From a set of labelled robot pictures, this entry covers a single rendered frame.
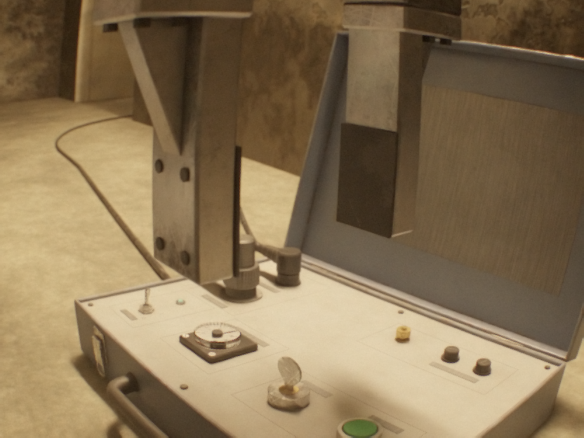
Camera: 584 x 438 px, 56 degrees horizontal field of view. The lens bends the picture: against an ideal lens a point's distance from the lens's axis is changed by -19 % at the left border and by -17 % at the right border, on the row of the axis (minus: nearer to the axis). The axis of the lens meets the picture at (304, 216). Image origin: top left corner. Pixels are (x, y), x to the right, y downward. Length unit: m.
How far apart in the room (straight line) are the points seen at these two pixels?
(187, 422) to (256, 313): 0.18
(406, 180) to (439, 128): 0.23
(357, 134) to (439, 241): 0.22
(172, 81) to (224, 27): 0.04
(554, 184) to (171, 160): 0.36
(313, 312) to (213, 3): 0.36
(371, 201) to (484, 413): 0.18
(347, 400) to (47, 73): 3.90
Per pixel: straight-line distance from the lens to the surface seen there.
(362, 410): 0.44
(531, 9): 0.96
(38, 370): 0.61
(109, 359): 0.56
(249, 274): 0.61
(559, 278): 0.56
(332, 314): 0.60
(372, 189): 0.43
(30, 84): 4.21
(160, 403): 0.48
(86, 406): 0.55
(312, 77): 1.38
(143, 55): 0.31
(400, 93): 0.41
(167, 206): 0.35
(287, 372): 0.44
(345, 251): 0.71
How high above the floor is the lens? 0.30
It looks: 15 degrees down
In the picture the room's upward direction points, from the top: 3 degrees clockwise
